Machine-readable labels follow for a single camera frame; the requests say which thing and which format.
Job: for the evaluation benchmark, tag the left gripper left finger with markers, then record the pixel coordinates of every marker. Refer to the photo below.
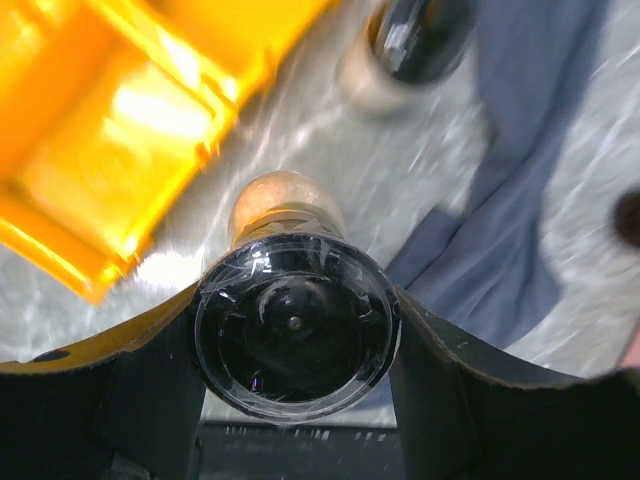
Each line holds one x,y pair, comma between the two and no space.
124,403

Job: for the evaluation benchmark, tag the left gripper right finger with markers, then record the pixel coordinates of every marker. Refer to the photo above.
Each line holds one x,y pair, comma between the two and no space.
467,410

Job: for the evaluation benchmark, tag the black lid spice jar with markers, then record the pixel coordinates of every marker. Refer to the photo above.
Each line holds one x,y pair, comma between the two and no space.
292,324

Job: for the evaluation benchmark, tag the black cap salt grinder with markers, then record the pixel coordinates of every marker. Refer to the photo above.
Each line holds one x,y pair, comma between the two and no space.
404,49

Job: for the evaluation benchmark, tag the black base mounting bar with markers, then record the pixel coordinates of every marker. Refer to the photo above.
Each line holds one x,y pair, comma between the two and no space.
257,451

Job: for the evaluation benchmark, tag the dark blue cloth towel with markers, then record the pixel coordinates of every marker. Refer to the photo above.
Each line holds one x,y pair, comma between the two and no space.
483,270

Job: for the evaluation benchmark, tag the yellow compartment bin tray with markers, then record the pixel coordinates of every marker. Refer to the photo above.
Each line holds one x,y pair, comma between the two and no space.
110,108

